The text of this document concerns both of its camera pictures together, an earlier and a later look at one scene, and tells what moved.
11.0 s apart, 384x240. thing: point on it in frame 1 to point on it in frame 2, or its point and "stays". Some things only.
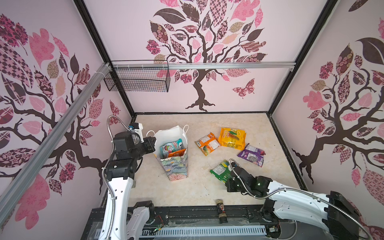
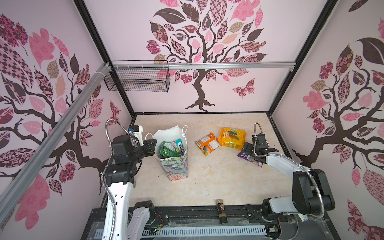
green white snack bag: (222, 171) to (168, 149)
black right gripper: (228, 186) to (249, 146)
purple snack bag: (252, 154) stays
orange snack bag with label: (208, 143) stays
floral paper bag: (171, 151) stays
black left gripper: (149, 141) stays
